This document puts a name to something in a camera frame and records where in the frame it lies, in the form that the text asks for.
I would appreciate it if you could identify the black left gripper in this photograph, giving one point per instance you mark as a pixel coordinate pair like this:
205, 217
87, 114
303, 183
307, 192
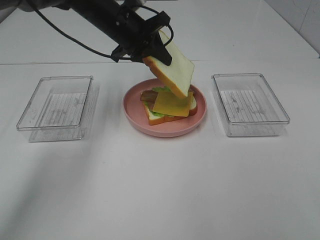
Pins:
139, 38

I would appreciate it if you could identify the bread slice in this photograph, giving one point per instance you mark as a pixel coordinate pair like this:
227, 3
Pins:
178, 75
155, 120

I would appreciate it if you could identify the green lettuce leaf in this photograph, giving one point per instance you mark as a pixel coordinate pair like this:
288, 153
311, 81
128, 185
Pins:
159, 89

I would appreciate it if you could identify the brown bacon strip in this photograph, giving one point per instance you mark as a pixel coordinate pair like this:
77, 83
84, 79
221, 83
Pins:
149, 96

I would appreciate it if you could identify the yellow cheese slice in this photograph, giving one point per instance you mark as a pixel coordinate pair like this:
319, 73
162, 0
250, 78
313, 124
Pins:
167, 103

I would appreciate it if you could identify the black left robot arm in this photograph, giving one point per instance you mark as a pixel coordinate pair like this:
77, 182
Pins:
103, 14

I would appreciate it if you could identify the pink round plate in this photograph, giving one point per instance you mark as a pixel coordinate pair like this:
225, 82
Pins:
137, 117

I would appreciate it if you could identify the right clear plastic tray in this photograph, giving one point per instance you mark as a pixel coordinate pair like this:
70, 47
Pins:
247, 105

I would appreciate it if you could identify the clear plastic tray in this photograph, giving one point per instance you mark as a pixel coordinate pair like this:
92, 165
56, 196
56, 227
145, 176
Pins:
247, 105
59, 109

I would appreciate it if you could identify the left clear plastic tray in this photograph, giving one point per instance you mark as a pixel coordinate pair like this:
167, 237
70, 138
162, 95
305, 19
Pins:
59, 109

